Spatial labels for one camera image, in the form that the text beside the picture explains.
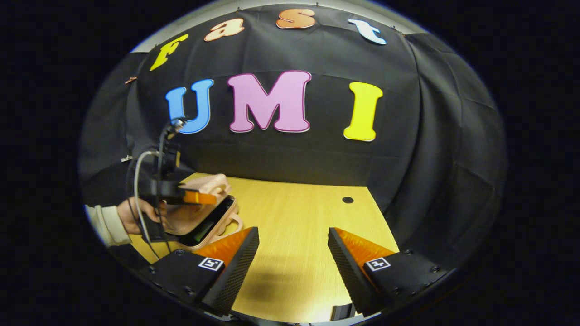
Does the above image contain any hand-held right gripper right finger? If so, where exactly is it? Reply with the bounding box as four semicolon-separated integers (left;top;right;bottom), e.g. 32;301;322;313
328;227;454;317

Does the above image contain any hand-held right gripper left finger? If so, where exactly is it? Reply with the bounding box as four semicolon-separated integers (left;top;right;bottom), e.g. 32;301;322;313
137;226;260;316

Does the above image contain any pink suitcase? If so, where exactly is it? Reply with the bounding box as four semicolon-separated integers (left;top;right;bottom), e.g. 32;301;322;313
163;173;244;252

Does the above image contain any black backdrop cloth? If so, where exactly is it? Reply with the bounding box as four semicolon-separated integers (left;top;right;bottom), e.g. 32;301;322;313
78;5;508;272

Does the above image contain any white cable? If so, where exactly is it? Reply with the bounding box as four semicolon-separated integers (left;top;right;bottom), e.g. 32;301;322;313
134;150;164;236

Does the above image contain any black cable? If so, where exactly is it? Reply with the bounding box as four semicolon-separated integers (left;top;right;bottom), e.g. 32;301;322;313
125;136;174;254

